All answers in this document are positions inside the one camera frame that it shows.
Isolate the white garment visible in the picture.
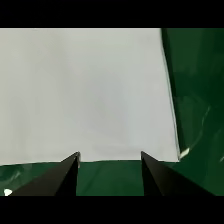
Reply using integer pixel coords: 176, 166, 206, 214
0, 27, 181, 167

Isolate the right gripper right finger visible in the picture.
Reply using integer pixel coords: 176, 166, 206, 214
140, 150, 216, 197

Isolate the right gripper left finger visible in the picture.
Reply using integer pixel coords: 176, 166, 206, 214
10, 151, 81, 197

